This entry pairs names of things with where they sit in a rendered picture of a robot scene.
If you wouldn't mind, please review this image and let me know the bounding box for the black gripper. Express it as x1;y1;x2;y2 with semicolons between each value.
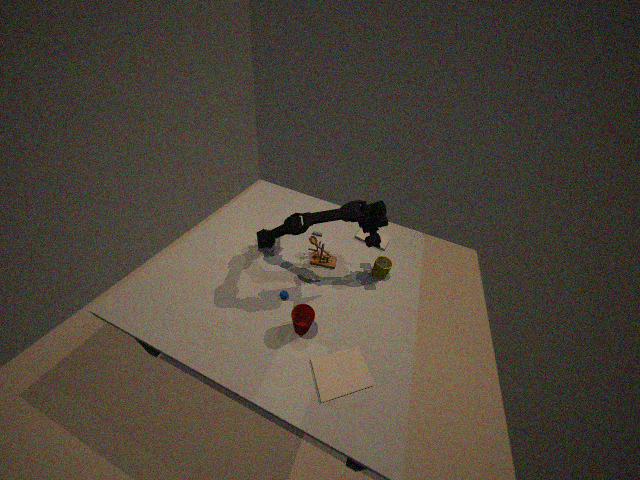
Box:
359;217;381;248

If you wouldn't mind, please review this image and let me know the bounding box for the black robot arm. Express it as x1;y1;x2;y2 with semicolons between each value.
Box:
257;200;388;248

